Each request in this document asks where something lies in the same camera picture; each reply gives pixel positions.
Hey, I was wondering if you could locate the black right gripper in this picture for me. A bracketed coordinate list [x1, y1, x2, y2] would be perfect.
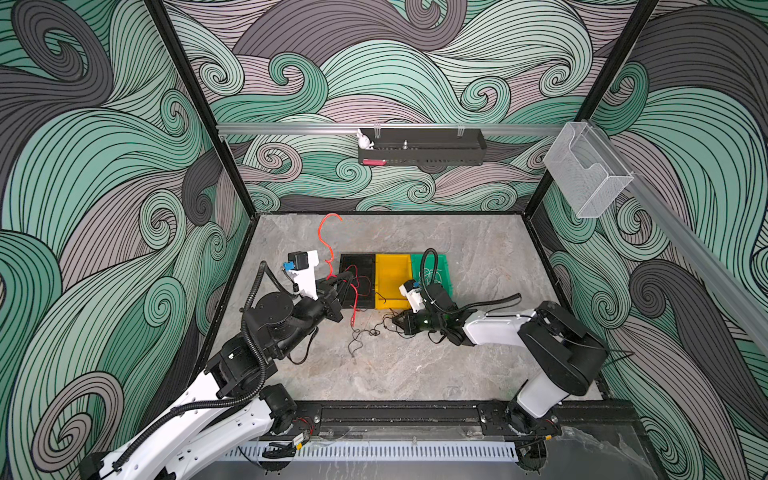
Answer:
[387, 307, 446, 337]

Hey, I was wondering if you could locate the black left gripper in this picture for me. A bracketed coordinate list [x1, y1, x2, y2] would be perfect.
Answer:
[273, 270, 351, 360]

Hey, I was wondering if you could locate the red wire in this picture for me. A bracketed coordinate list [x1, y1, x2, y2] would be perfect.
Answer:
[317, 212, 344, 280]
[344, 272, 376, 328]

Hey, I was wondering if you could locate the black wire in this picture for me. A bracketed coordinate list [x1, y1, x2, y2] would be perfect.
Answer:
[346, 308, 409, 360]

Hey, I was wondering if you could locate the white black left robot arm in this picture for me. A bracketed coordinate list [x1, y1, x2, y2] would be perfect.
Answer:
[78, 263, 353, 479]

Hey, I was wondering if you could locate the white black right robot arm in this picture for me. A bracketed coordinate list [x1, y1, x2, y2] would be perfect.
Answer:
[393, 301, 609, 432]

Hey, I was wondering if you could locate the black storage bin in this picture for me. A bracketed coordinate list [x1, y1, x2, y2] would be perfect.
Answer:
[339, 253, 376, 310]

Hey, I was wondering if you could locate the green storage bin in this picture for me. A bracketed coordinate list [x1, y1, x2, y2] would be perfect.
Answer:
[410, 254, 453, 296]

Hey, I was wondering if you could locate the yellow storage bin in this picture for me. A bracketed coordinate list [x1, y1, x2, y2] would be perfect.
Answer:
[374, 254, 413, 310]

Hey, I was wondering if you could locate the white rabbit figurine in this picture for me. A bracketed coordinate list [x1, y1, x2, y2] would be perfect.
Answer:
[355, 129, 375, 150]

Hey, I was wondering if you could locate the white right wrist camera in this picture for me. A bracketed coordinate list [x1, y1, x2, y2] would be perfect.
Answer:
[399, 279, 425, 313]

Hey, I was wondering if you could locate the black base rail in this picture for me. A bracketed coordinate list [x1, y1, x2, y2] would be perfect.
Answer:
[297, 400, 639, 437]

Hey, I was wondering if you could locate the white slotted cable duct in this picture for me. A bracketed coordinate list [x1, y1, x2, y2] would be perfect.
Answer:
[221, 440, 520, 464]

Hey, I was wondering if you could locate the black wall shelf tray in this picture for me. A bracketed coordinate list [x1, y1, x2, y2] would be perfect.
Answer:
[358, 129, 488, 169]

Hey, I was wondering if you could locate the aluminium wall rail back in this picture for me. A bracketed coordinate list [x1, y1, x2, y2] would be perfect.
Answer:
[216, 122, 564, 137]

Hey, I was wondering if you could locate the clear plastic wall holder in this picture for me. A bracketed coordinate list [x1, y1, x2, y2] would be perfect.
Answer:
[544, 121, 634, 219]

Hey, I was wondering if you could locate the black corner frame post left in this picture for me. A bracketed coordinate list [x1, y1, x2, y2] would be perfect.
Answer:
[144, 0, 258, 222]

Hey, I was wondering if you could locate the black corner frame post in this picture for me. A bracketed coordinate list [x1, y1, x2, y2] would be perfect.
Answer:
[523, 1, 658, 226]
[144, 0, 258, 222]

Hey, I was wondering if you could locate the black corner frame post right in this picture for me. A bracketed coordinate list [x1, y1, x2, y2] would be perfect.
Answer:
[523, 1, 658, 226]

